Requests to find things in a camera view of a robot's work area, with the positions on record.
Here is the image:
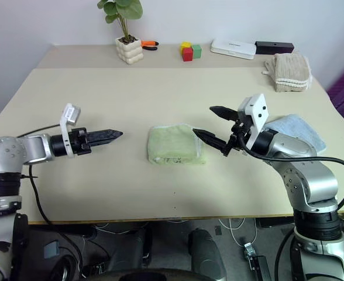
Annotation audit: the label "small metal bracket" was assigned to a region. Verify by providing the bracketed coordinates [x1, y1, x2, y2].
[243, 242, 257, 261]

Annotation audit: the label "long black box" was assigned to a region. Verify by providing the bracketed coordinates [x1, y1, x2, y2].
[254, 40, 295, 56]

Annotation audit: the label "orange handled pliers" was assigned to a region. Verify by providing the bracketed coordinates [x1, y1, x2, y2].
[141, 40, 160, 51]

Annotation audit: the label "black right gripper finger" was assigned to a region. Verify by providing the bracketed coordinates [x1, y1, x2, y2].
[192, 128, 235, 157]
[209, 105, 239, 122]

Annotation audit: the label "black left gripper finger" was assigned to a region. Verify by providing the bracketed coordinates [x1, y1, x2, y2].
[87, 128, 124, 140]
[88, 136, 122, 146]

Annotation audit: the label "green plant in white pot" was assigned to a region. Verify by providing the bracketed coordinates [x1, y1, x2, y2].
[97, 0, 144, 65]

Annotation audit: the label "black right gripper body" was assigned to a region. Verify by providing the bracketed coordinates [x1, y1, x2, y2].
[229, 115, 253, 152]

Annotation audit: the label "flat white box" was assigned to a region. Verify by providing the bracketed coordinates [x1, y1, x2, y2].
[209, 39, 257, 60]

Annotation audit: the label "light green towel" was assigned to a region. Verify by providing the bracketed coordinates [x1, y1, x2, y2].
[147, 123, 208, 166]

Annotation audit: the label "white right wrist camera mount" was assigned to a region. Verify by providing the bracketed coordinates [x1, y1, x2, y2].
[236, 93, 271, 150]

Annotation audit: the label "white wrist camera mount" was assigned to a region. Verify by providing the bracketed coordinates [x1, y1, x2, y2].
[60, 102, 81, 159]
[236, 93, 271, 150]

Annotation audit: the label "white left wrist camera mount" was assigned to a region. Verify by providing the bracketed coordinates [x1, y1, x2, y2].
[60, 102, 81, 159]

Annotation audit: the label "folded light blue towel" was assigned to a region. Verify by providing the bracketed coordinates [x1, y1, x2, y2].
[264, 114, 327, 155]

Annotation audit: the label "folded beige towel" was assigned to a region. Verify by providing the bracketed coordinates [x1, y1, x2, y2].
[262, 52, 313, 93]

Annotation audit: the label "dark rounded shape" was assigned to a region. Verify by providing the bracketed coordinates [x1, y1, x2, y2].
[188, 229, 227, 279]

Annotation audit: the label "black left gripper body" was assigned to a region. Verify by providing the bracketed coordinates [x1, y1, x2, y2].
[69, 127, 92, 156]

